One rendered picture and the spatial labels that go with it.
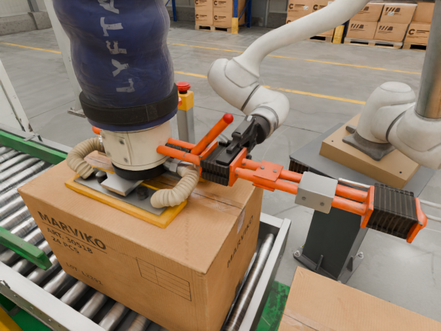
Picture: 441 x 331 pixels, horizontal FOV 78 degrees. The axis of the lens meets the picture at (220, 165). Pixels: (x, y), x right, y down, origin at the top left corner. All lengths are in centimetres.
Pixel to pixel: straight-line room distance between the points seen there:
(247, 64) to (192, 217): 48
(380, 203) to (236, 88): 51
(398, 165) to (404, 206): 71
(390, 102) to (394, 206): 67
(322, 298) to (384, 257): 102
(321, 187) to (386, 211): 12
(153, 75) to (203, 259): 40
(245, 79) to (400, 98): 60
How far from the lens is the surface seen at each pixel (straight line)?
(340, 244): 159
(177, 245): 63
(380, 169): 124
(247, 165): 62
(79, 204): 80
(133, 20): 57
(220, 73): 87
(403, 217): 57
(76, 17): 59
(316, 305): 106
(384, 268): 198
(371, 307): 112
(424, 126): 107
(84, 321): 102
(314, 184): 58
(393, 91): 121
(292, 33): 87
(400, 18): 762
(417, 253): 218
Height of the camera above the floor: 144
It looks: 36 degrees down
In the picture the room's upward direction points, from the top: straight up
